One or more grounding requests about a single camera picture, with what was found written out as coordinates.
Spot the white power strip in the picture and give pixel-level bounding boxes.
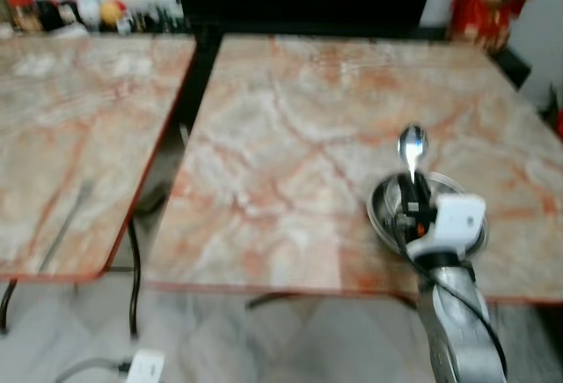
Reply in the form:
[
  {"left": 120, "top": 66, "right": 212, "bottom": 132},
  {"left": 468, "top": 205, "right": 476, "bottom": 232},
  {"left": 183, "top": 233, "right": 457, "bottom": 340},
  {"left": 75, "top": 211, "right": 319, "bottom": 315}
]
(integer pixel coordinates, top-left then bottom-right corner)
[{"left": 125, "top": 349, "right": 167, "bottom": 383}]

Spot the black metal table leg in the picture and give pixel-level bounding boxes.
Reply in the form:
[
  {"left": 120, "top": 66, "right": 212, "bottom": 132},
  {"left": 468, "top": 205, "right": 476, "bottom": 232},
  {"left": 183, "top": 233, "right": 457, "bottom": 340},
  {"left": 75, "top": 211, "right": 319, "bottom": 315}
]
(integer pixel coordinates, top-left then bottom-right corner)
[{"left": 127, "top": 217, "right": 143, "bottom": 342}]

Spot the grey power cable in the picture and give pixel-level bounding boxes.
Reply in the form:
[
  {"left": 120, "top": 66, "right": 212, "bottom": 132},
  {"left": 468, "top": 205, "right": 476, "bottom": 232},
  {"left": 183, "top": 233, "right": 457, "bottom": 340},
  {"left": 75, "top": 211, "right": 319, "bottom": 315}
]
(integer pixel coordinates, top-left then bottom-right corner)
[{"left": 55, "top": 357, "right": 133, "bottom": 383}]

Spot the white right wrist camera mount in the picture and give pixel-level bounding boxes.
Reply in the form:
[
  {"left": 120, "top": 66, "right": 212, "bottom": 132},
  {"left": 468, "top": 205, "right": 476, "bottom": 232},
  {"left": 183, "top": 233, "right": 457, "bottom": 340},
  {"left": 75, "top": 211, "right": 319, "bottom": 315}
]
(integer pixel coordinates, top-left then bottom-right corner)
[{"left": 406, "top": 193, "right": 488, "bottom": 261}]

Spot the silver metal spoon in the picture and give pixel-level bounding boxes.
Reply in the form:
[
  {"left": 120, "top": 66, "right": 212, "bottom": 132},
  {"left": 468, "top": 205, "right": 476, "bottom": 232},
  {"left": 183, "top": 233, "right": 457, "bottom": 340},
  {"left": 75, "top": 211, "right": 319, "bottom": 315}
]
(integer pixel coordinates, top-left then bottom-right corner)
[{"left": 398, "top": 124, "right": 430, "bottom": 187}]

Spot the red and gold statue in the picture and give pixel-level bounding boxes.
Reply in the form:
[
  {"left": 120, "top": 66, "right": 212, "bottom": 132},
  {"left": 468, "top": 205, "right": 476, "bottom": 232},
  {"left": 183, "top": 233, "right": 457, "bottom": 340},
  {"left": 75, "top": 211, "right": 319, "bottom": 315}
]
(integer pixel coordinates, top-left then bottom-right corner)
[{"left": 448, "top": 0, "right": 540, "bottom": 53}]

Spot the round steel plate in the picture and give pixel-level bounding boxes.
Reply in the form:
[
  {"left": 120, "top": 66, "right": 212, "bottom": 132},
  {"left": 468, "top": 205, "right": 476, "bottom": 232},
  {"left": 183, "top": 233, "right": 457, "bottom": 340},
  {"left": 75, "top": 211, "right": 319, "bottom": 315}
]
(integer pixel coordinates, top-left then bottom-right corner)
[{"left": 366, "top": 171, "right": 490, "bottom": 254}]

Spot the white round figurine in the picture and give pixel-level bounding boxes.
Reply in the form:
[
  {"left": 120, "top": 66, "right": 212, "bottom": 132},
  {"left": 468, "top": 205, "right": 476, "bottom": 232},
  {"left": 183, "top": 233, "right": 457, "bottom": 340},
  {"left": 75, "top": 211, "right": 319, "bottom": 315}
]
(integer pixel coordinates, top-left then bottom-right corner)
[{"left": 77, "top": 0, "right": 103, "bottom": 30}]

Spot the yellow and red figurine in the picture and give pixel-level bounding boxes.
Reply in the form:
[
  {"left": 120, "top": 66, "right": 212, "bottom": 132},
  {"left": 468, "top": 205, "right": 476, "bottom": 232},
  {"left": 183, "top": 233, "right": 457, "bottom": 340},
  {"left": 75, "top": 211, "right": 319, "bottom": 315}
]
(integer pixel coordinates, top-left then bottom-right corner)
[{"left": 100, "top": 0, "right": 129, "bottom": 33}]

